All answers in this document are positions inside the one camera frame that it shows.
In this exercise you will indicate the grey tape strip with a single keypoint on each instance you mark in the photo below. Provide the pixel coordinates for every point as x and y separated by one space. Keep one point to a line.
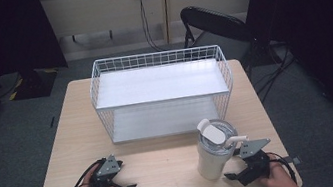
295 160

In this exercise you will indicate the small black floor object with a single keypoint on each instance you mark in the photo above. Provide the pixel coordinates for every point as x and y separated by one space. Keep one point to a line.
52 121

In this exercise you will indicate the dark base with yellow stripes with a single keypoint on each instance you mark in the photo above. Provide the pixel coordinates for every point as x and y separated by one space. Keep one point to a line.
31 83

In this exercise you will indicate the person's right hand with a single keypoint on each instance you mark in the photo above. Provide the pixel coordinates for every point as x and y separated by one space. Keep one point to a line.
279 178

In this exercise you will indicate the black folding chair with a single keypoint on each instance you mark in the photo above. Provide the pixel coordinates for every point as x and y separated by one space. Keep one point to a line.
213 20

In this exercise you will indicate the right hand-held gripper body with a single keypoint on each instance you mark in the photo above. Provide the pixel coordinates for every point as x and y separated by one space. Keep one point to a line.
255 165

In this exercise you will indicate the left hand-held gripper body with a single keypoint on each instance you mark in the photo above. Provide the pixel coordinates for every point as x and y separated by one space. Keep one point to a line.
107 168

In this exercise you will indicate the white tumbler with clear lid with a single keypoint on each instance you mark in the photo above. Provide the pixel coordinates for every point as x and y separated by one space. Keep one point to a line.
212 162

